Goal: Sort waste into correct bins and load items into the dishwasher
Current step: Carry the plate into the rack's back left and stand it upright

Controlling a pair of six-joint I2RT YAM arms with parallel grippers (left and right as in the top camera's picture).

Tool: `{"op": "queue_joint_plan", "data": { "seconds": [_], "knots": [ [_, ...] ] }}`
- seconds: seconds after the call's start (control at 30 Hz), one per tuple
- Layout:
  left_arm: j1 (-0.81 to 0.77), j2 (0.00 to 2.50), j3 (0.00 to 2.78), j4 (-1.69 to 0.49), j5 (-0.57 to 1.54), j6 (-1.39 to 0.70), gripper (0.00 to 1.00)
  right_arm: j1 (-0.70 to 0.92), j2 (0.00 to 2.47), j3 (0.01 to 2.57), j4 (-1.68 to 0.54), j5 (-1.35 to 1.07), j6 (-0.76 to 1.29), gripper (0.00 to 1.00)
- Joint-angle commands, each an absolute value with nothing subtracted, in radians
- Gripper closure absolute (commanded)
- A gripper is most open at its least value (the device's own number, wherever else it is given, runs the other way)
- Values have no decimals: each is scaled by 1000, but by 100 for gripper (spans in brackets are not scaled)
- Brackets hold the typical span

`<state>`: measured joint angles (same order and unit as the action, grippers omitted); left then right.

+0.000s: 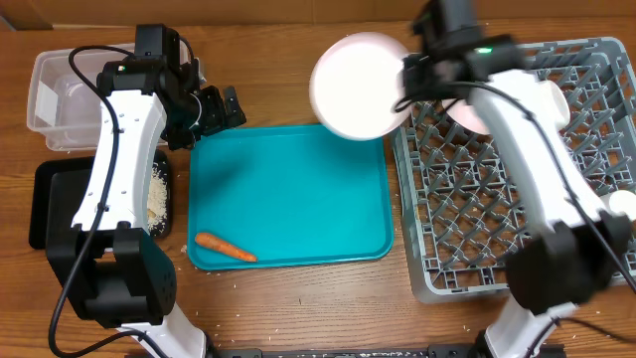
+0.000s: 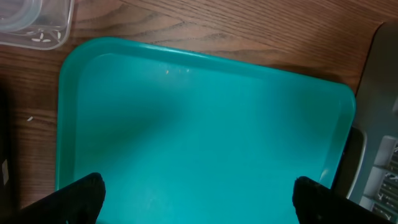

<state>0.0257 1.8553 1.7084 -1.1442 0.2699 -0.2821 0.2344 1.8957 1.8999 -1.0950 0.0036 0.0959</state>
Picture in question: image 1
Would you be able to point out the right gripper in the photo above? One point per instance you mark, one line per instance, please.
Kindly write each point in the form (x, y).
(411, 76)

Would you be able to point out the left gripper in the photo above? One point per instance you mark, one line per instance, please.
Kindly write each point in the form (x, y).
(217, 117)

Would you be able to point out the white bowl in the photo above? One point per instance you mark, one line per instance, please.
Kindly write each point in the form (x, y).
(462, 113)
(555, 102)

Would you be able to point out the white dinner plate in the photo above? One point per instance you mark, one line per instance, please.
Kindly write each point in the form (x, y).
(356, 84)

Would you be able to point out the orange carrot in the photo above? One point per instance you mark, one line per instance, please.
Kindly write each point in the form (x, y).
(213, 243)

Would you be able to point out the white cup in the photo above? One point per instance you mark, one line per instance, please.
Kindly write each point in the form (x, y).
(620, 203)

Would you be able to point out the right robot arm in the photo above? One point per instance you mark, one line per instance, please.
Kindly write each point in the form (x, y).
(577, 243)

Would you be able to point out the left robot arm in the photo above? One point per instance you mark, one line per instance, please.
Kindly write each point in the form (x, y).
(110, 269)

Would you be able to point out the grey dishwasher rack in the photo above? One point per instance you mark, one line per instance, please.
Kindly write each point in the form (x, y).
(461, 212)

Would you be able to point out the teal serving tray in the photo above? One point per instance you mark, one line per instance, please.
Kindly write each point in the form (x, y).
(290, 195)

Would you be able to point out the spilled rice pile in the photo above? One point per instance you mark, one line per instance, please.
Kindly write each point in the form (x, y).
(157, 209)

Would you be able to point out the clear plastic bin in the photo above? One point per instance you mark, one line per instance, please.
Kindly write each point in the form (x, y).
(63, 109)

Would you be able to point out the black tray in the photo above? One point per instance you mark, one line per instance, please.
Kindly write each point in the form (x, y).
(59, 188)

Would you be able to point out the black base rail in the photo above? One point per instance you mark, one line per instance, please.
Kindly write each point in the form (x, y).
(437, 351)

